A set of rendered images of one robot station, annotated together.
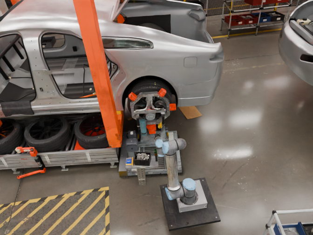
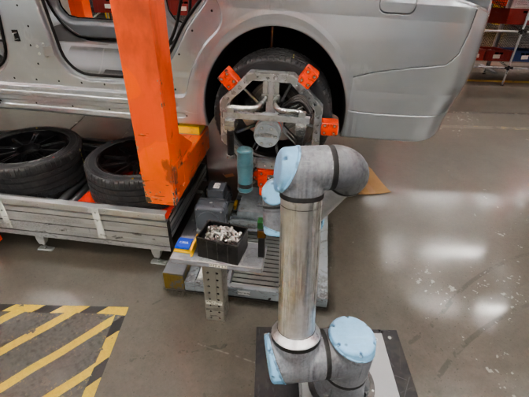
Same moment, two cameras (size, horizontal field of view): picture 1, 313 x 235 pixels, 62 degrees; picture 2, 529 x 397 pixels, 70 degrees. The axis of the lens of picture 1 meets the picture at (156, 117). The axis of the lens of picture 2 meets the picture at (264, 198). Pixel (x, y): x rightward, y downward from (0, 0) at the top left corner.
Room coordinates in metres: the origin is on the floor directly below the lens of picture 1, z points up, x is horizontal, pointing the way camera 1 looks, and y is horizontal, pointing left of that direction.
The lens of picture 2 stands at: (0.98, -0.11, 1.66)
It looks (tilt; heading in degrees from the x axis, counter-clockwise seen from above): 34 degrees down; 6
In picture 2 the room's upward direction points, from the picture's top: 2 degrees clockwise
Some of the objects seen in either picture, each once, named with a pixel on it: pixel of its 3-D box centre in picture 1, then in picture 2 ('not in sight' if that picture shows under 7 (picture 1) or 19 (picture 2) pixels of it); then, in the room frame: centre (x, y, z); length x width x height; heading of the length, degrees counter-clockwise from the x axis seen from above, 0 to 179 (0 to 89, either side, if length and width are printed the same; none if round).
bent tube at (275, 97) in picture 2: (156, 103); (289, 98); (2.77, -0.02, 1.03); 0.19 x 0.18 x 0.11; 179
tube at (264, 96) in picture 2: (141, 104); (248, 96); (2.77, 0.18, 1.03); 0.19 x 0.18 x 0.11; 179
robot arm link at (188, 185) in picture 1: (188, 187); (346, 350); (1.74, -0.30, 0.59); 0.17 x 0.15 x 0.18; 104
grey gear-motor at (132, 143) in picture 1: (132, 141); (217, 209); (2.86, 0.39, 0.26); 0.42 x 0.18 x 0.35; 179
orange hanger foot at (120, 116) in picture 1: (116, 118); (183, 139); (2.92, 0.59, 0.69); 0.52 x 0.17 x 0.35; 179
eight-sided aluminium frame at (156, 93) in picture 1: (150, 108); (270, 123); (2.89, 0.08, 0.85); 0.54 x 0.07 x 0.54; 89
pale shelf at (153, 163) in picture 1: (141, 162); (220, 253); (2.28, 0.24, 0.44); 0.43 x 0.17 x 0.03; 89
